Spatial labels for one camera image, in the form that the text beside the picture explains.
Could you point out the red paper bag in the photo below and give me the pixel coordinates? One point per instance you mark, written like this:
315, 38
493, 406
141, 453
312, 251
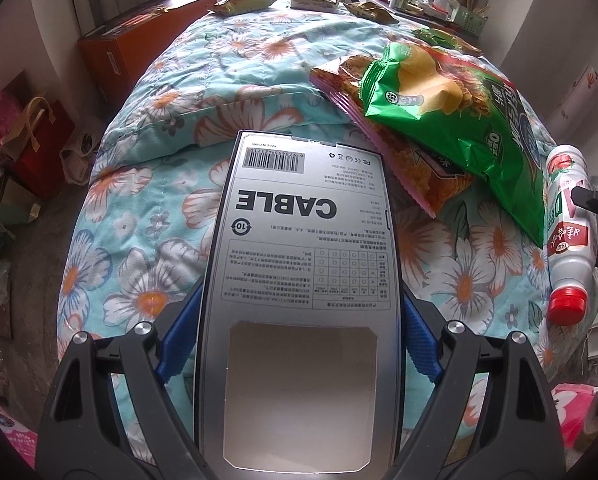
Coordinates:
44, 160

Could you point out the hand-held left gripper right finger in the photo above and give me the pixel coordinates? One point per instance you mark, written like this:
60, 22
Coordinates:
421, 345

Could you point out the white card with orange print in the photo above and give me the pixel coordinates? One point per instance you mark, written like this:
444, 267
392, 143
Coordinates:
579, 95

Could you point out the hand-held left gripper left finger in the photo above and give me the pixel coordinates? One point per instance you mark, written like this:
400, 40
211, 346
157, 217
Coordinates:
179, 340

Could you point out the pink printed bag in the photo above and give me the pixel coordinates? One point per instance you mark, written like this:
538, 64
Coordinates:
9, 430
571, 410

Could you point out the tan snack box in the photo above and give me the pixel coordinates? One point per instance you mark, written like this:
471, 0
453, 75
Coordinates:
313, 2

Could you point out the grey cabinet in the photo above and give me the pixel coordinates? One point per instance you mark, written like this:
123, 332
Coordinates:
471, 45

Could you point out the green chip bag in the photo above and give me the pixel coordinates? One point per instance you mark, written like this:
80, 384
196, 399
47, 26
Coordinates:
454, 125

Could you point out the orange and pink snack bag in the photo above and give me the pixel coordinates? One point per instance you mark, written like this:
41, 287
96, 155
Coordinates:
409, 170

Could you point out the orange cardboard box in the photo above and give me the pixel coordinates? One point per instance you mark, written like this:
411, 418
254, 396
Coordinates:
129, 55

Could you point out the white bottle with red cap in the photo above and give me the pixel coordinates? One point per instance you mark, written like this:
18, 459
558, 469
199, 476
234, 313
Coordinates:
569, 255

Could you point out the small green packet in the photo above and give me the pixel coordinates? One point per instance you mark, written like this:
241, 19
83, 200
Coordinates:
439, 38

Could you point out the yellow snack packet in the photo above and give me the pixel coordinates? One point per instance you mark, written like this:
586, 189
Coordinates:
244, 4

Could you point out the small orange snack packet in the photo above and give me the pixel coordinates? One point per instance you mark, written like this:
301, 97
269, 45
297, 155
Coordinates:
371, 11

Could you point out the green plastic basket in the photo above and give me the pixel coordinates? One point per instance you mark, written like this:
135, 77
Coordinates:
468, 16

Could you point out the floral blanket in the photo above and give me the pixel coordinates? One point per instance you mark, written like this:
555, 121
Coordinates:
259, 70

